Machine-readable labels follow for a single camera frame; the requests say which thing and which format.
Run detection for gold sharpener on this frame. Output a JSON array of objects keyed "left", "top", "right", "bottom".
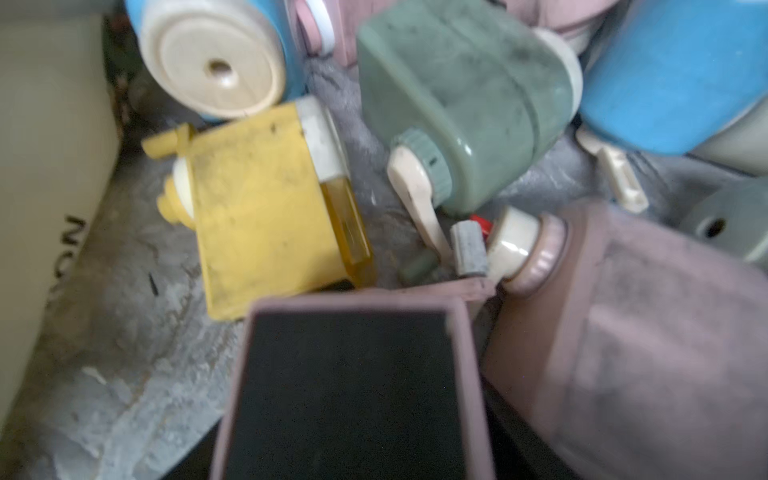
[{"left": 142, "top": 95, "right": 376, "bottom": 321}]

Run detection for dusty pink square sharpener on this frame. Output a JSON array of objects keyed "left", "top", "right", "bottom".
[{"left": 210, "top": 290, "right": 495, "bottom": 479}]

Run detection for green grey sharpener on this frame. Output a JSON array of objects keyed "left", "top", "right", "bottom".
[{"left": 357, "top": 1, "right": 583, "bottom": 261}]

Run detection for pink sharpener black face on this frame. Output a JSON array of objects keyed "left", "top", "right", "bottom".
[{"left": 294, "top": 0, "right": 395, "bottom": 68}]

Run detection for blue round dial sharpener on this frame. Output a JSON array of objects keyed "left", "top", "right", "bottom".
[{"left": 125, "top": 0, "right": 306, "bottom": 119}]

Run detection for mauve pink crank sharpener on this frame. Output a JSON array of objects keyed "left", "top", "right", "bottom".
[{"left": 480, "top": 199, "right": 767, "bottom": 479}]

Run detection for light blue round sharpener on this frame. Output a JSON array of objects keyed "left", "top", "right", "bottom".
[{"left": 576, "top": 1, "right": 767, "bottom": 213}]

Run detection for cream tote bag green handles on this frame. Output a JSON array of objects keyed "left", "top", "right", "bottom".
[{"left": 1, "top": 15, "right": 120, "bottom": 417}]

